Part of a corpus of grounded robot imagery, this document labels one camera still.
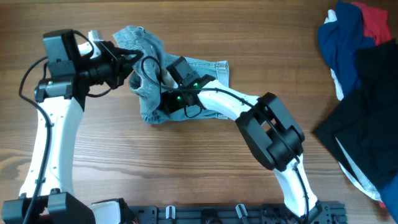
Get light blue denim shorts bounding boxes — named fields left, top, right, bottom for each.
left=113, top=26, right=227, bottom=124

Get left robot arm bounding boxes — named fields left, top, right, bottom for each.
left=1, top=29, right=143, bottom=223

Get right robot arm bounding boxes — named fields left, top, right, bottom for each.
left=162, top=57, right=321, bottom=223

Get navy blue garment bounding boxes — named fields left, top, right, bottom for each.
left=317, top=1, right=375, bottom=96

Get white garment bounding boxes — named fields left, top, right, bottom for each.
left=324, top=9, right=344, bottom=101

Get black garment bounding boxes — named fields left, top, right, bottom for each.
left=314, top=40, right=397, bottom=188

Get red garment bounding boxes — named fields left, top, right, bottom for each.
left=352, top=2, right=392, bottom=45

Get left black camera cable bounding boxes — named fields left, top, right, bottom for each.
left=18, top=55, right=54, bottom=224

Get black camera cable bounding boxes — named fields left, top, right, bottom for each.
left=141, top=55, right=310, bottom=218
left=18, top=55, right=54, bottom=224

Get right black camera cable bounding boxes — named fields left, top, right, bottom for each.
left=141, top=55, right=310, bottom=218

